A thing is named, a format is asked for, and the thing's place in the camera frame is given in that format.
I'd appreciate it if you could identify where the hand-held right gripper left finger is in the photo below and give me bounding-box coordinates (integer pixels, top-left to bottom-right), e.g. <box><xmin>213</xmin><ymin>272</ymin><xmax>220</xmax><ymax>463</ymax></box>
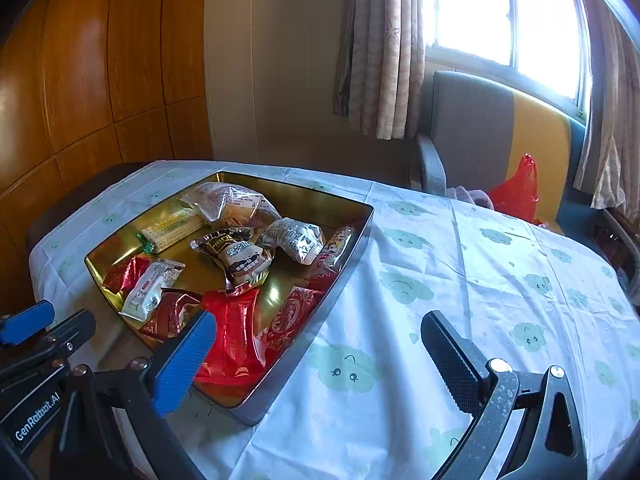
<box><xmin>50</xmin><ymin>310</ymin><xmax>218</xmax><ymax>480</ymax></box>

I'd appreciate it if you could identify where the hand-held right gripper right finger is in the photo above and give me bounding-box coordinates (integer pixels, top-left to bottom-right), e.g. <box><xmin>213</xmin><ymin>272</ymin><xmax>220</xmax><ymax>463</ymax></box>
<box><xmin>420</xmin><ymin>310</ymin><xmax>588</xmax><ymax>480</ymax></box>

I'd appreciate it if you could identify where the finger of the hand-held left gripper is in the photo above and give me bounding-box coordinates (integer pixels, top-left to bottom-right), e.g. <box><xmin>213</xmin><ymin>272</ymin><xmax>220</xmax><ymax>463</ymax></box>
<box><xmin>47</xmin><ymin>310</ymin><xmax>97</xmax><ymax>363</ymax></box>
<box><xmin>0</xmin><ymin>300</ymin><xmax>56</xmax><ymax>346</ymax></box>

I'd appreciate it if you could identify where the dark red brown snack packet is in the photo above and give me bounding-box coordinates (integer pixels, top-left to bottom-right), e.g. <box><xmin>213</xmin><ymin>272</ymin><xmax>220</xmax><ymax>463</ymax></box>
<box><xmin>139</xmin><ymin>287</ymin><xmax>203</xmax><ymax>343</ymax></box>

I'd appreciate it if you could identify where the large bright red snack packet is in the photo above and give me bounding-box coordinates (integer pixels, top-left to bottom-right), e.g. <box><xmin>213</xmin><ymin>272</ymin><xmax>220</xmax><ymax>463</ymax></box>
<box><xmin>192</xmin><ymin>287</ymin><xmax>268</xmax><ymax>386</ymax></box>

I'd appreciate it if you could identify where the small red snack packet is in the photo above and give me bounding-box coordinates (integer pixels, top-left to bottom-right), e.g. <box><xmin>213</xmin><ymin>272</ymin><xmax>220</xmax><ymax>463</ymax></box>
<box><xmin>101</xmin><ymin>255</ymin><xmax>151</xmax><ymax>308</ymax></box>

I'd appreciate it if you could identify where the clear white-label snack packet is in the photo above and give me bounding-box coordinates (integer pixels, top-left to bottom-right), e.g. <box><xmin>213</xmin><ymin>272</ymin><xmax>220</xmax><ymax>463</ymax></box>
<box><xmin>118</xmin><ymin>258</ymin><xmax>186</xmax><ymax>322</ymax></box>

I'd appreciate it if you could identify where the red round-print snack packet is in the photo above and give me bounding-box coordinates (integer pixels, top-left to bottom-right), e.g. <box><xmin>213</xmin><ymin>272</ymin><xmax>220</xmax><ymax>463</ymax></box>
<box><xmin>255</xmin><ymin>285</ymin><xmax>326</xmax><ymax>361</ymax></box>

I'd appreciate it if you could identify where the black and brown snack packet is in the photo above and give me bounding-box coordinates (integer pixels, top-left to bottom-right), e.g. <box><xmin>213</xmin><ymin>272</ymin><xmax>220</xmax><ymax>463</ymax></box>
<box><xmin>190</xmin><ymin>226</ymin><xmax>273</xmax><ymax>297</ymax></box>

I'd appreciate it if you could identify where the gold rectangular tin box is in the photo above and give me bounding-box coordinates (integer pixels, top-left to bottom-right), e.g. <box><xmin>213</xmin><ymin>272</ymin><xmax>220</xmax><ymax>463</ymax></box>
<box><xmin>82</xmin><ymin>171</ymin><xmax>376</xmax><ymax>427</ymax></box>

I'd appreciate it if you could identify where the cream and green cracker packet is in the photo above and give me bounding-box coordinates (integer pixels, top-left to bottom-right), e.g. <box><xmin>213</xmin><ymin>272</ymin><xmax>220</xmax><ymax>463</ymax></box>
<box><xmin>137</xmin><ymin>208</ymin><xmax>203</xmax><ymax>254</ymax></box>

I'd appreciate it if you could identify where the pink colourful candy packet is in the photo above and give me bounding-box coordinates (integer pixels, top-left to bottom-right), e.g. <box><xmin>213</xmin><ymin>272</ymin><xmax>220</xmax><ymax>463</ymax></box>
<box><xmin>307</xmin><ymin>225</ymin><xmax>356</xmax><ymax>281</ymax></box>

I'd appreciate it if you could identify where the silver snack packet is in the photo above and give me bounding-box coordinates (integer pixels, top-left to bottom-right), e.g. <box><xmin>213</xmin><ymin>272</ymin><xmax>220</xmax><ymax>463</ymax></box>
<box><xmin>257</xmin><ymin>217</ymin><xmax>326</xmax><ymax>266</ymax></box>

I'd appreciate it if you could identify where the clear bread packet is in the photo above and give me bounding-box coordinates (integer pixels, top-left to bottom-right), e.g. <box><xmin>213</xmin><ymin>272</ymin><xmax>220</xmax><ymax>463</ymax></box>
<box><xmin>180</xmin><ymin>181</ymin><xmax>283</xmax><ymax>233</ymax></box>

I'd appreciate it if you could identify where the white cloud-print tablecloth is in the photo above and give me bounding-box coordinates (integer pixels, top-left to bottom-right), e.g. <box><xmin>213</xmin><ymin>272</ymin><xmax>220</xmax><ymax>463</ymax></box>
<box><xmin>27</xmin><ymin>160</ymin><xmax>640</xmax><ymax>480</ymax></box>

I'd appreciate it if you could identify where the pink cloth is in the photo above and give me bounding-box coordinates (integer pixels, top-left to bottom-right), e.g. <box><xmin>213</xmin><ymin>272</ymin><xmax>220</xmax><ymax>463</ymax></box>
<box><xmin>447</xmin><ymin>186</ymin><xmax>496</xmax><ymax>208</ymax></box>

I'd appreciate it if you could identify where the red plastic bag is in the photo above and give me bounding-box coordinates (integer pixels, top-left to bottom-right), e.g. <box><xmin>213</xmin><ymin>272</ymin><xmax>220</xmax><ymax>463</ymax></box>
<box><xmin>486</xmin><ymin>154</ymin><xmax>542</xmax><ymax>223</ymax></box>

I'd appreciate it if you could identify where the grey and yellow sofa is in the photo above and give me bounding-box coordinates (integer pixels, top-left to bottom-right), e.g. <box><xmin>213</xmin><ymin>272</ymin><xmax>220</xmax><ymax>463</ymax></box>
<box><xmin>410</xmin><ymin>71</ymin><xmax>606</xmax><ymax>241</ymax></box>

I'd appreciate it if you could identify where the wooden wardrobe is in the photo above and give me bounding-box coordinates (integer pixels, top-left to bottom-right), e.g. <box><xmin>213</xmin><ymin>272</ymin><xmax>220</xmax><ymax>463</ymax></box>
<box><xmin>0</xmin><ymin>0</ymin><xmax>213</xmax><ymax>241</ymax></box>

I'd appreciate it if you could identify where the beige patterned curtain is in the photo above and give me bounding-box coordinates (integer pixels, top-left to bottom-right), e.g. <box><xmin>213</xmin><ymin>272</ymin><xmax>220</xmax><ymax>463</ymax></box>
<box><xmin>572</xmin><ymin>5</ymin><xmax>640</xmax><ymax>211</ymax></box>
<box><xmin>332</xmin><ymin>0</ymin><xmax>428</xmax><ymax>141</ymax></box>

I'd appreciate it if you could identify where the window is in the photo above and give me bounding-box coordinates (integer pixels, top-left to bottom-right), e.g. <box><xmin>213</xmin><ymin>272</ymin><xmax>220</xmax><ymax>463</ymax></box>
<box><xmin>425</xmin><ymin>0</ymin><xmax>593</xmax><ymax>116</ymax></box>

